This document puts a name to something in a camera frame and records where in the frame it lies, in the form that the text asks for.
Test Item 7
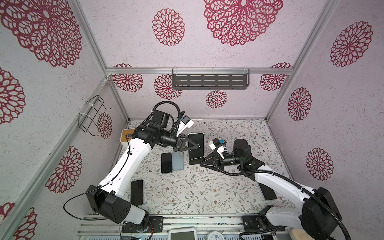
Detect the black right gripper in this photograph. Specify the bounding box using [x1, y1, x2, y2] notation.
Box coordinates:
[200, 152, 243, 175]

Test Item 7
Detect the light blue phone case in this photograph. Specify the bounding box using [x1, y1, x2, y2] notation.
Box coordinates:
[172, 152, 185, 171]

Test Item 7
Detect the black phone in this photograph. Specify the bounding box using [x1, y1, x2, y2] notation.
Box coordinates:
[131, 180, 144, 206]
[188, 133, 205, 165]
[258, 183, 277, 201]

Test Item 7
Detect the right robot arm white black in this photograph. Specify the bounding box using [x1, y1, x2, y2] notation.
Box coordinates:
[200, 138, 351, 240]

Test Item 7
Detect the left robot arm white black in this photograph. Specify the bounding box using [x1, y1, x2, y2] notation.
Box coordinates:
[86, 110, 198, 229]

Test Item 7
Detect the black phone in blue case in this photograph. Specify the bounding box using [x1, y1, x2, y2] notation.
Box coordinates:
[258, 183, 277, 201]

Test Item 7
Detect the white box with wooden top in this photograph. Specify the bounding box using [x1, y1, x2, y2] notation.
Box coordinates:
[120, 129, 135, 149]

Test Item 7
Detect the round white dial timer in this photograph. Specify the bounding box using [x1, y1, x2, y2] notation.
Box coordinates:
[206, 231, 225, 240]

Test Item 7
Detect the white digital display device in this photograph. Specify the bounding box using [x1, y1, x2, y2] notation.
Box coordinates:
[168, 227, 198, 240]

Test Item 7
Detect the beige sponge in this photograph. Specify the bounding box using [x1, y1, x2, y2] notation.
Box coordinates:
[289, 229, 311, 240]

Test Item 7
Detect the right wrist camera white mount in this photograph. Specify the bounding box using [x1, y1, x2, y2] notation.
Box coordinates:
[208, 138, 227, 160]

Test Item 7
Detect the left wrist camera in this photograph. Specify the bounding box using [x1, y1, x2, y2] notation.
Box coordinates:
[177, 115, 194, 137]

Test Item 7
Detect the grey wall shelf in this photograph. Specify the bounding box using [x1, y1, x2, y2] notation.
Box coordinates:
[171, 69, 250, 90]

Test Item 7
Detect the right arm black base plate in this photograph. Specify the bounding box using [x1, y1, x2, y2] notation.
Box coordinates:
[242, 215, 285, 234]

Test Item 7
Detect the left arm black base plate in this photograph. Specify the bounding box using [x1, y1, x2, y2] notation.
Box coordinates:
[122, 216, 164, 234]

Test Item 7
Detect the black wire wall basket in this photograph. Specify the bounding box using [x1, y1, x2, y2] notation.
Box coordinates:
[78, 95, 112, 137]

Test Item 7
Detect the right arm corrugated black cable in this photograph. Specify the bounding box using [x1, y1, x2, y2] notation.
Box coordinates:
[212, 145, 352, 240]

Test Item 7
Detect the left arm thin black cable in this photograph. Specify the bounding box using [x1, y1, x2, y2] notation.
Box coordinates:
[62, 100, 182, 221]

